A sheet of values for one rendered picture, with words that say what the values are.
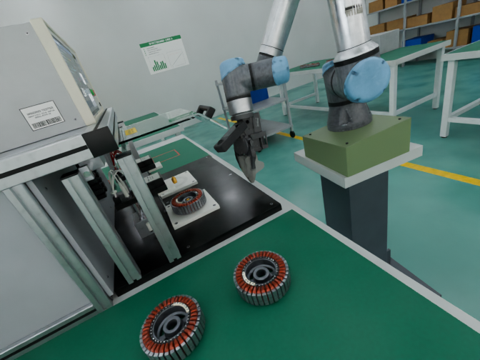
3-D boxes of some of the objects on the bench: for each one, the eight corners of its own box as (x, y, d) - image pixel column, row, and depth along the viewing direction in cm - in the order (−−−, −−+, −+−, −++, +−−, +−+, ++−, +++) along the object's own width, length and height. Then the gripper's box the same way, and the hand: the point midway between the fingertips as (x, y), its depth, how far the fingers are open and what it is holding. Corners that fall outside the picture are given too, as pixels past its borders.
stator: (198, 193, 87) (194, 183, 85) (212, 203, 78) (208, 193, 76) (168, 208, 82) (164, 198, 80) (181, 221, 73) (176, 211, 72)
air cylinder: (154, 220, 80) (148, 206, 78) (158, 231, 74) (151, 216, 71) (139, 226, 79) (131, 213, 76) (141, 238, 72) (133, 224, 70)
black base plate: (210, 158, 125) (208, 154, 124) (282, 209, 71) (281, 203, 70) (116, 197, 112) (114, 193, 111) (118, 297, 57) (113, 291, 56)
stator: (267, 253, 57) (264, 241, 55) (303, 281, 48) (300, 268, 46) (227, 281, 53) (223, 269, 51) (258, 319, 44) (253, 306, 42)
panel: (115, 192, 111) (79, 129, 98) (113, 293, 55) (31, 179, 42) (112, 193, 111) (76, 131, 98) (108, 296, 55) (24, 181, 42)
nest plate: (205, 191, 89) (203, 188, 89) (220, 208, 76) (218, 204, 76) (166, 209, 85) (164, 206, 84) (174, 230, 72) (173, 226, 71)
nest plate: (188, 173, 110) (187, 170, 109) (198, 183, 97) (196, 181, 96) (156, 186, 105) (154, 183, 105) (161, 199, 92) (160, 196, 92)
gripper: (263, 109, 73) (276, 177, 78) (246, 114, 80) (258, 176, 85) (241, 114, 68) (256, 186, 73) (224, 118, 76) (238, 183, 81)
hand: (249, 179), depth 77 cm, fingers closed
